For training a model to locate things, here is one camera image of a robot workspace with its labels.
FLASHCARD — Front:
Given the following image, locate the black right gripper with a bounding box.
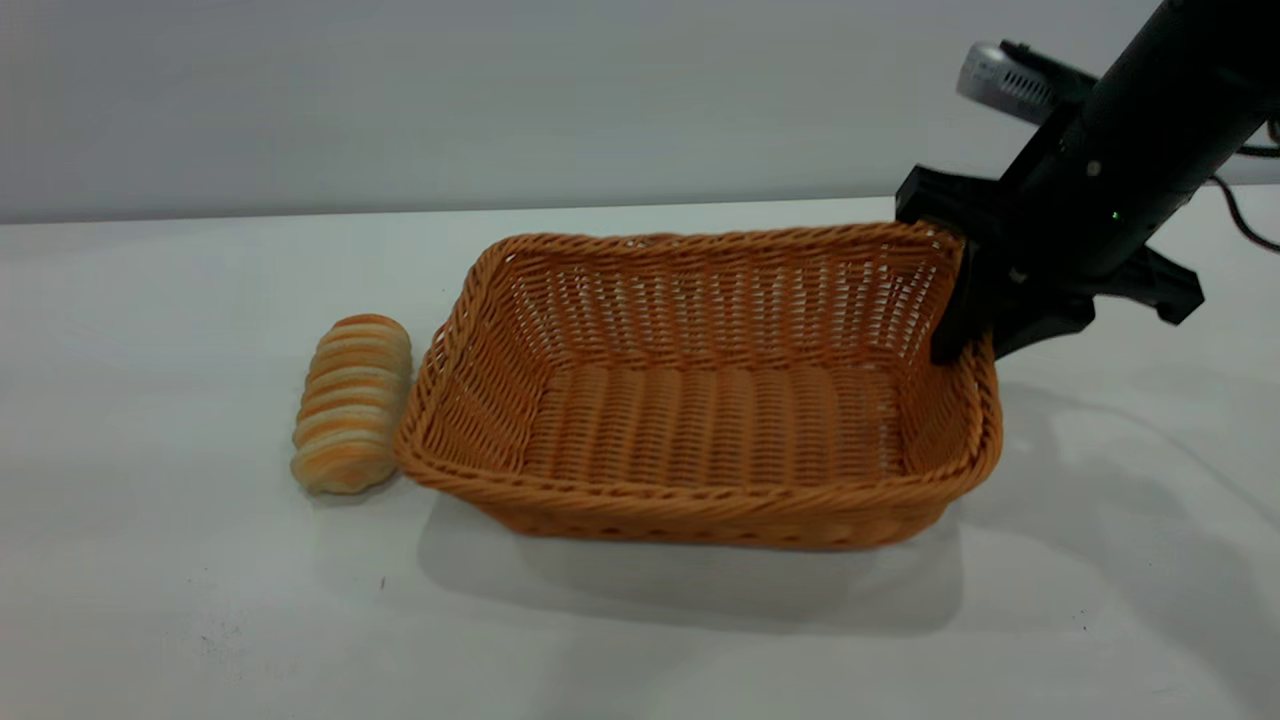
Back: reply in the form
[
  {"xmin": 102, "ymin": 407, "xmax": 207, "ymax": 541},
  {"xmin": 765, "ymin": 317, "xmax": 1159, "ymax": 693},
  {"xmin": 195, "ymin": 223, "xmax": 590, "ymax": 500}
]
[{"xmin": 895, "ymin": 100, "xmax": 1206, "ymax": 367}]

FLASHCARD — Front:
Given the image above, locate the orange woven wicker basket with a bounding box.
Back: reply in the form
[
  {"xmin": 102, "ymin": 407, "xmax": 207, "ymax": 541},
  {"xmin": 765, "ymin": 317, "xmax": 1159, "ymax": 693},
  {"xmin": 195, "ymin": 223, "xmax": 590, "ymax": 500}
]
[{"xmin": 395, "ymin": 222, "xmax": 1004, "ymax": 551}]

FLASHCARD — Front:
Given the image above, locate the striped bread roll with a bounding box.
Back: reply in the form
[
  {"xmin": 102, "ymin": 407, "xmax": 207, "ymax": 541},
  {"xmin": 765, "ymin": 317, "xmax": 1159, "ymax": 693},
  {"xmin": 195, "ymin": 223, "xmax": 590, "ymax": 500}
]
[{"xmin": 290, "ymin": 314, "xmax": 414, "ymax": 496}]

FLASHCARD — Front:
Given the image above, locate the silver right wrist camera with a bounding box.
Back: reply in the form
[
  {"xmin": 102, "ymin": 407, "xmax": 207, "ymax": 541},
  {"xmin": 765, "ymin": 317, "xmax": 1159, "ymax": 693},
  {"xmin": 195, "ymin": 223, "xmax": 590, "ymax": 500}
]
[{"xmin": 957, "ymin": 40, "xmax": 1099, "ymax": 126}]

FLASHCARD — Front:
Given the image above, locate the black cable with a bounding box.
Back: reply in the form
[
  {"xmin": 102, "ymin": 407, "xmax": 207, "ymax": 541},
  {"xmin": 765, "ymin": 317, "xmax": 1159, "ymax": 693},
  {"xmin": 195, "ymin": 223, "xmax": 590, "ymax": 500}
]
[{"xmin": 1210, "ymin": 172, "xmax": 1280, "ymax": 253}]

